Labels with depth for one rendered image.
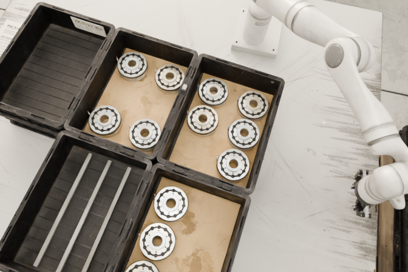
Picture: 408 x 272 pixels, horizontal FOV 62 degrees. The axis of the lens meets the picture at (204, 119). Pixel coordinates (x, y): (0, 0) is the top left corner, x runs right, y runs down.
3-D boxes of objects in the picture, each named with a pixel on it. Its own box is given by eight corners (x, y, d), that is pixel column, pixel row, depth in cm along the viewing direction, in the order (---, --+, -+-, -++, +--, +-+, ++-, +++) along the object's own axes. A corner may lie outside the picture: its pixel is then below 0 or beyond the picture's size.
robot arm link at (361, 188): (403, 209, 90) (414, 207, 84) (358, 206, 91) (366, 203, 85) (399, 175, 93) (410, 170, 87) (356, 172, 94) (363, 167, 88)
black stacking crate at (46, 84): (51, 22, 131) (39, 2, 120) (122, 45, 128) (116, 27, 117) (-6, 112, 116) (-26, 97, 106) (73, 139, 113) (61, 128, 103)
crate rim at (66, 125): (118, 30, 119) (117, 25, 117) (199, 55, 117) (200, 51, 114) (64, 130, 104) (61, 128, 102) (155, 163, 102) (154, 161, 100)
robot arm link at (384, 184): (364, 206, 86) (398, 197, 86) (389, 198, 72) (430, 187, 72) (353, 179, 89) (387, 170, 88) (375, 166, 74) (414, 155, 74)
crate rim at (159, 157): (199, 55, 117) (200, 51, 114) (284, 82, 114) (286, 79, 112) (155, 163, 102) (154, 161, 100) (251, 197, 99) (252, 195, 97)
